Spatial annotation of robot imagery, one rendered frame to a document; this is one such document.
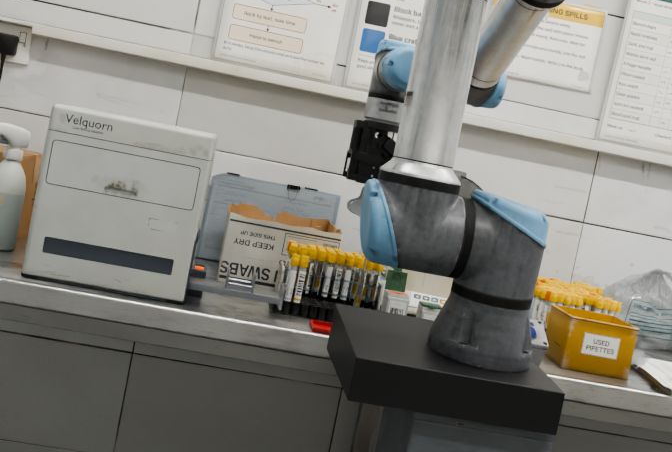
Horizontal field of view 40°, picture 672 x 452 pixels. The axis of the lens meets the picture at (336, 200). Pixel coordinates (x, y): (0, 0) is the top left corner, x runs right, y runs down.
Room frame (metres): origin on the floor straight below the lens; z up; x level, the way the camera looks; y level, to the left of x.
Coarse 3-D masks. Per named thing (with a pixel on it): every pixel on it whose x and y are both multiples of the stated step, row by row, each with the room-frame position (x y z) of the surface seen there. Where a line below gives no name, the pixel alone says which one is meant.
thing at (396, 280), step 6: (390, 270) 1.74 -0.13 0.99; (396, 270) 1.74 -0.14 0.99; (390, 276) 1.74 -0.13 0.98; (396, 276) 1.74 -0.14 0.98; (402, 276) 1.74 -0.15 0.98; (390, 282) 1.74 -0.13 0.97; (396, 282) 1.74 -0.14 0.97; (402, 282) 1.74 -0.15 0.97; (390, 288) 1.74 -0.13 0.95; (396, 288) 1.74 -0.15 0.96; (402, 288) 1.74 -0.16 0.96
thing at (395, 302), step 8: (384, 296) 1.72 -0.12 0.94; (392, 296) 1.70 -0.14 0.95; (400, 296) 1.70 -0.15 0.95; (408, 296) 1.70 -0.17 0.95; (384, 304) 1.71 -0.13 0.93; (392, 304) 1.69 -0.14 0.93; (400, 304) 1.69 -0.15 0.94; (408, 304) 1.69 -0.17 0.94; (392, 312) 1.69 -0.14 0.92; (400, 312) 1.69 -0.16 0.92
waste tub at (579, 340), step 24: (552, 312) 1.82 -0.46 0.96; (576, 312) 1.84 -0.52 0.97; (552, 336) 1.79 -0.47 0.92; (576, 336) 1.71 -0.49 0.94; (600, 336) 1.71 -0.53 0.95; (624, 336) 1.71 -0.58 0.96; (552, 360) 1.76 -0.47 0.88; (576, 360) 1.71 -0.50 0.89; (600, 360) 1.71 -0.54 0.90; (624, 360) 1.72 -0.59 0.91
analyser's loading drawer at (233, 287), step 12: (228, 276) 1.61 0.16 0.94; (252, 276) 1.67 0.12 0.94; (192, 288) 1.60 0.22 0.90; (204, 288) 1.61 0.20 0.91; (216, 288) 1.60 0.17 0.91; (228, 288) 1.61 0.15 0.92; (240, 288) 1.61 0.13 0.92; (252, 288) 1.62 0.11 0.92; (264, 300) 1.62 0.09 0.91; (276, 300) 1.62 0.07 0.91
